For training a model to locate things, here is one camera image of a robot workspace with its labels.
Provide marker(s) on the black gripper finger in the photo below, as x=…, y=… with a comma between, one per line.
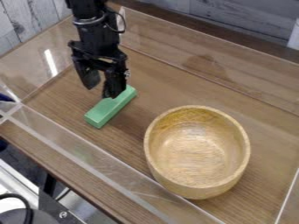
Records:
x=115, y=84
x=87, y=72

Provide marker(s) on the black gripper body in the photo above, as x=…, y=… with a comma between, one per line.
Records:
x=98, y=44

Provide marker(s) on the green rectangular block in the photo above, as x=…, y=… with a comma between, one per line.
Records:
x=107, y=108

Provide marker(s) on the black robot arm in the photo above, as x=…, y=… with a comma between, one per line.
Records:
x=86, y=9

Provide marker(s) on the brown wooden bowl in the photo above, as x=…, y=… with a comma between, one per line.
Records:
x=197, y=150

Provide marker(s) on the blue object at left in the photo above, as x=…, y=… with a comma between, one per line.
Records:
x=6, y=98

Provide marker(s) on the white object at right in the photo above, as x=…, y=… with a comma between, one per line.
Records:
x=294, y=38

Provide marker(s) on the clear acrylic corner bracket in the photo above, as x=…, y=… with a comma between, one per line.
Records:
x=120, y=20

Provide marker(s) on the clear acrylic tray enclosure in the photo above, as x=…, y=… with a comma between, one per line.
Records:
x=186, y=63

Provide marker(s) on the black metal bracket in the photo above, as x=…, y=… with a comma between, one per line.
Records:
x=59, y=212

